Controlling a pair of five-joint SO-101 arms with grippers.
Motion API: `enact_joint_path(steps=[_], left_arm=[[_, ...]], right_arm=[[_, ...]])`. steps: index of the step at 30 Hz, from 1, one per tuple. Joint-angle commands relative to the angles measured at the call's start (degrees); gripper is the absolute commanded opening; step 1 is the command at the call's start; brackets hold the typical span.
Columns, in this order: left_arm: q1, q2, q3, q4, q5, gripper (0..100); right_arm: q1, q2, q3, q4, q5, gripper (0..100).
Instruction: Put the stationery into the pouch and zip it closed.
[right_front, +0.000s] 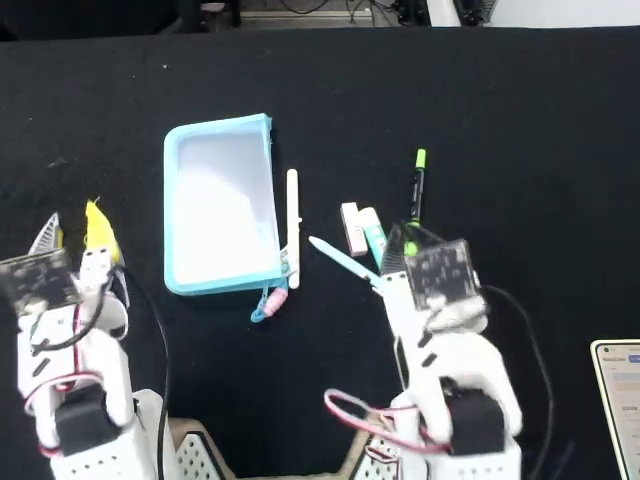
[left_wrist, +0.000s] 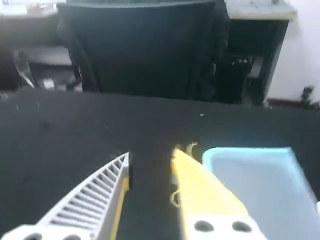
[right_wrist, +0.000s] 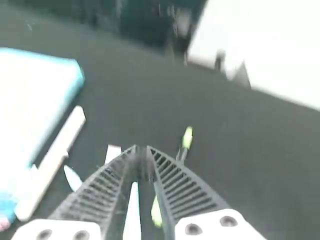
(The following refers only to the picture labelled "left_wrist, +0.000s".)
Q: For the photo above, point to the desk with grey top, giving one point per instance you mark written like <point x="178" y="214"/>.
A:
<point x="257" y="52"/>

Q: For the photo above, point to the light blue plastic tray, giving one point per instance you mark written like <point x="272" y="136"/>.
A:
<point x="260" y="180"/>

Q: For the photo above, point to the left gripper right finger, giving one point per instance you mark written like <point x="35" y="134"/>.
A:
<point x="200" y="197"/>

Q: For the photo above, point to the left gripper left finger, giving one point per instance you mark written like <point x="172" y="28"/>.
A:
<point x="87" y="197"/>

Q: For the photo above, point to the black office chair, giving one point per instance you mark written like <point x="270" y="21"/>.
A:
<point x="147" y="47"/>

